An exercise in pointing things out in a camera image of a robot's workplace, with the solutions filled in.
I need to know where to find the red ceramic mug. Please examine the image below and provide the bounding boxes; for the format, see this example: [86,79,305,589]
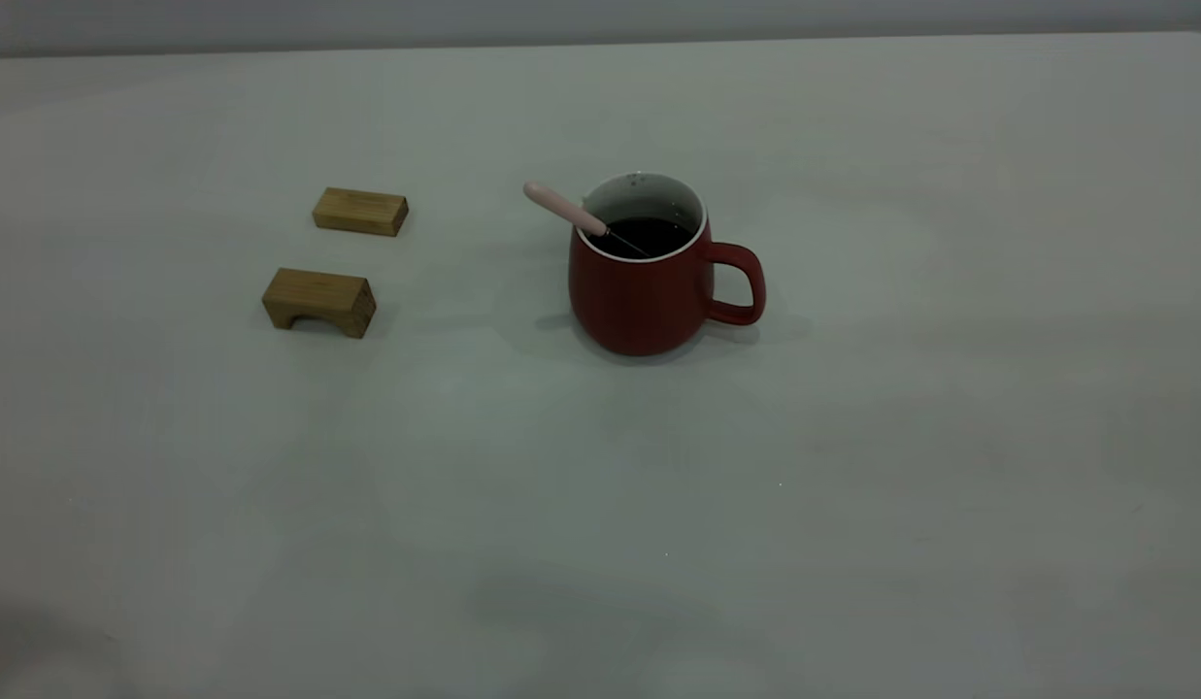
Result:
[568,172,767,356]

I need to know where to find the pink handled metal spoon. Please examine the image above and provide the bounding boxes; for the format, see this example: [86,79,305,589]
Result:
[522,181,654,258]

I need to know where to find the dark coffee liquid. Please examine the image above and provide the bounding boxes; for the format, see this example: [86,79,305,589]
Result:
[587,216,696,260]

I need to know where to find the flat wooden block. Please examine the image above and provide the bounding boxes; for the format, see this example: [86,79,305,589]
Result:
[313,187,410,237]

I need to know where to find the arched wooden block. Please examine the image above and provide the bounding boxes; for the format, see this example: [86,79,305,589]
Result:
[261,267,378,339]

